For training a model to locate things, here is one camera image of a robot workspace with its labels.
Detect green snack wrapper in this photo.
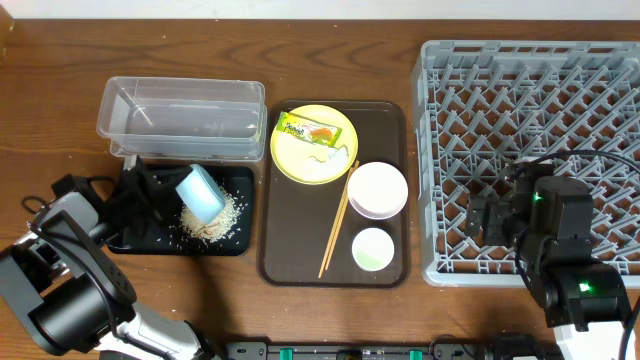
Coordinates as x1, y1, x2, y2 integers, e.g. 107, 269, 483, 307
275, 112, 342, 147

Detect wooden chopstick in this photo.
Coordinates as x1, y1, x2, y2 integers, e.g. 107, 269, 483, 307
317, 160, 357, 280
323, 159, 361, 273

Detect light blue bowl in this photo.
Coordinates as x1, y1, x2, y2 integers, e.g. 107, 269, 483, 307
176, 164, 226, 224

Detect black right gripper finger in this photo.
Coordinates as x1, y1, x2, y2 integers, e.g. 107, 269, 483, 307
482, 198, 510, 245
464, 195, 487, 237

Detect pink white bowl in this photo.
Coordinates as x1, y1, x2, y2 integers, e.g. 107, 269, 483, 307
347, 162, 408, 220

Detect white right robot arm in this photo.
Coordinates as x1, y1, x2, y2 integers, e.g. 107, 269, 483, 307
465, 164, 639, 359

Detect black waste tray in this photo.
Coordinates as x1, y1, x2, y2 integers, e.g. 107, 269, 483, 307
108, 165, 254, 256

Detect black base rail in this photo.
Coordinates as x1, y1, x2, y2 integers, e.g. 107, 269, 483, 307
226, 333, 563, 360

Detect grey dishwasher rack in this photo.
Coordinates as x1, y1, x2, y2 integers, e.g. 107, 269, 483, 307
411, 40, 639, 289

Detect yellow plate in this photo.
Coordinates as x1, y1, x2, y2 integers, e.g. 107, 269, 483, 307
270, 105, 359, 185

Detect rice and food scraps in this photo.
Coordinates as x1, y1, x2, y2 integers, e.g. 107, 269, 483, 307
168, 190, 248, 248

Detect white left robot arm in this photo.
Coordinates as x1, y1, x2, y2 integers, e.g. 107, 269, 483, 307
1, 160, 228, 359

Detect clear plastic bin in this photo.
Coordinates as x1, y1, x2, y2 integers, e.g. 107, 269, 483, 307
96, 76, 267, 162

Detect pale green cup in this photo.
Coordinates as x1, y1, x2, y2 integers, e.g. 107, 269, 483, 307
352, 227, 395, 272

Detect white tissue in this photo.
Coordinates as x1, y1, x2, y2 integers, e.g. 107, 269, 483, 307
305, 146, 349, 177

